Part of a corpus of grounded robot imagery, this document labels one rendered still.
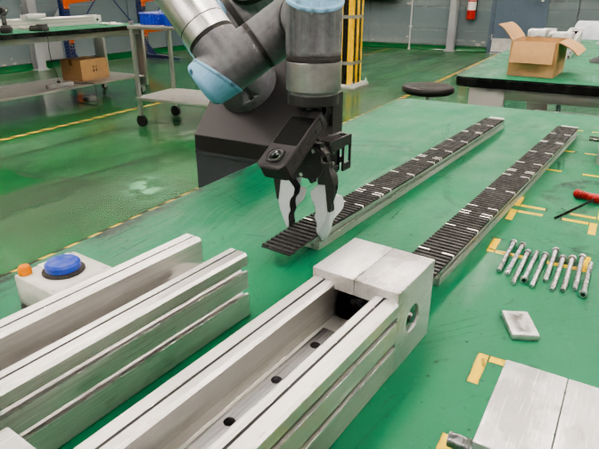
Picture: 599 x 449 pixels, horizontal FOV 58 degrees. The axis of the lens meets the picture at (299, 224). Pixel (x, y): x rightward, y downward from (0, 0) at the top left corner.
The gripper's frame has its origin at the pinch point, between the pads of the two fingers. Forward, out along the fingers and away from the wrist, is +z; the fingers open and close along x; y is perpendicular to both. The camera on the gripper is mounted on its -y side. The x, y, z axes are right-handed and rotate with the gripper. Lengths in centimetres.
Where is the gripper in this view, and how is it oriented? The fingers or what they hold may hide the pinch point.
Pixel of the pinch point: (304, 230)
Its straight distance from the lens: 81.6
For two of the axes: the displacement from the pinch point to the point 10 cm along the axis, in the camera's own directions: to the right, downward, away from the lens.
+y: 5.7, -3.3, 7.5
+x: -8.2, -2.3, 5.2
